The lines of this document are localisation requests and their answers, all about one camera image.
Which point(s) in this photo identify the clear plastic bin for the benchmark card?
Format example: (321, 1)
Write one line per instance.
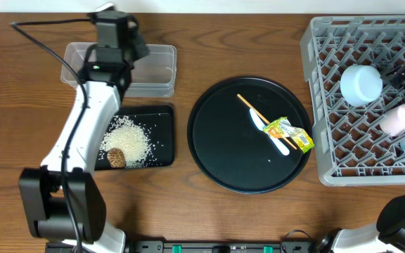
(152, 77)

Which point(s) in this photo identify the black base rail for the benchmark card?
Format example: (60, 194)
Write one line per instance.
(198, 247)

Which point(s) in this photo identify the pink cup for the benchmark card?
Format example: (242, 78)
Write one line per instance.
(393, 122)

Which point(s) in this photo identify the light blue bowl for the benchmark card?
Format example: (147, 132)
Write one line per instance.
(360, 85)

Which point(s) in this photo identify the white plastic spoon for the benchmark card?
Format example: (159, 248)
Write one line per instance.
(260, 126)

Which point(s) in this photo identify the wooden chopstick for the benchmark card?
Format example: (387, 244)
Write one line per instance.
(263, 118)

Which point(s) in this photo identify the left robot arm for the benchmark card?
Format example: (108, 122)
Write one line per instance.
(61, 199)

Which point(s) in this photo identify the black rectangular tray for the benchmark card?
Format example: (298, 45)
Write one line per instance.
(160, 118)

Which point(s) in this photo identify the round black serving tray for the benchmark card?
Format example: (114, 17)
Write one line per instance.
(228, 147)

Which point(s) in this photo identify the rice grains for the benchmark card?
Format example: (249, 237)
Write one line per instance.
(132, 139)

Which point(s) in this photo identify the grey dishwasher rack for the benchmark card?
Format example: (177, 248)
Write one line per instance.
(350, 147)

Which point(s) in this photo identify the brown food scrap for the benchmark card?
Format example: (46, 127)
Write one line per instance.
(116, 158)

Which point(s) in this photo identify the yellow snack wrapper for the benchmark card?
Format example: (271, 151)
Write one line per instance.
(282, 128)

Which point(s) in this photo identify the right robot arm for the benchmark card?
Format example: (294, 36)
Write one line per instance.
(387, 235)

